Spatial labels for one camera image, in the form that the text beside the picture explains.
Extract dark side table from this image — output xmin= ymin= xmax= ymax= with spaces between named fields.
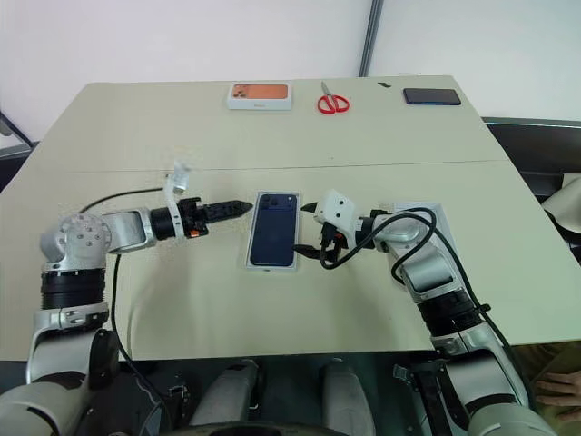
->
xmin=480 ymin=116 xmax=581 ymax=197

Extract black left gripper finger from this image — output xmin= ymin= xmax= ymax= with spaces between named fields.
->
xmin=207 ymin=209 xmax=249 ymax=224
xmin=207 ymin=198 xmax=253 ymax=214

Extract black metal bracket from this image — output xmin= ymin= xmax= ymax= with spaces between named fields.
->
xmin=392 ymin=360 xmax=448 ymax=436

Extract dark blue smartphone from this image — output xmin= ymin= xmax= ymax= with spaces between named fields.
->
xmin=248 ymin=192 xmax=300 ymax=267

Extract grey wall post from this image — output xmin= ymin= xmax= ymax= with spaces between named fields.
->
xmin=357 ymin=0 xmax=385 ymax=78

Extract grey robot leg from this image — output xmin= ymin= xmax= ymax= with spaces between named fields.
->
xmin=187 ymin=359 xmax=265 ymax=429
xmin=319 ymin=359 xmax=377 ymax=436

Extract black smartphone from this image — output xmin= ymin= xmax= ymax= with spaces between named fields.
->
xmin=402 ymin=87 xmax=463 ymax=107

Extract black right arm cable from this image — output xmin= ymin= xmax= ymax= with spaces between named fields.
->
xmin=319 ymin=207 xmax=532 ymax=405

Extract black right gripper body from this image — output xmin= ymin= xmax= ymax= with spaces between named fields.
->
xmin=319 ymin=222 xmax=351 ymax=261

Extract white rounded object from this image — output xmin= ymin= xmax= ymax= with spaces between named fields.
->
xmin=541 ymin=175 xmax=581 ymax=238

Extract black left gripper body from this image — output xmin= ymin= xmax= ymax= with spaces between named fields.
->
xmin=176 ymin=196 xmax=213 ymax=240

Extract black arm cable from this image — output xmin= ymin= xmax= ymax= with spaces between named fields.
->
xmin=319 ymin=207 xmax=532 ymax=405
xmin=79 ymin=187 xmax=176 ymax=436

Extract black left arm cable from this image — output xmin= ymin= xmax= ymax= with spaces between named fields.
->
xmin=79 ymin=187 xmax=176 ymax=436

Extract orange printed phone box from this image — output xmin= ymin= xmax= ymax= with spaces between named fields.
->
xmin=226 ymin=81 xmax=293 ymax=112

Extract metal framed glass rack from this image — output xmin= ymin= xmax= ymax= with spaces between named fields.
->
xmin=0 ymin=107 xmax=36 ymax=158

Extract red handled scissors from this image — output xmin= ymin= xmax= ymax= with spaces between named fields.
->
xmin=316 ymin=80 xmax=351 ymax=116

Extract person's bare hand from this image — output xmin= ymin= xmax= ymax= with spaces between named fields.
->
xmin=534 ymin=370 xmax=581 ymax=422

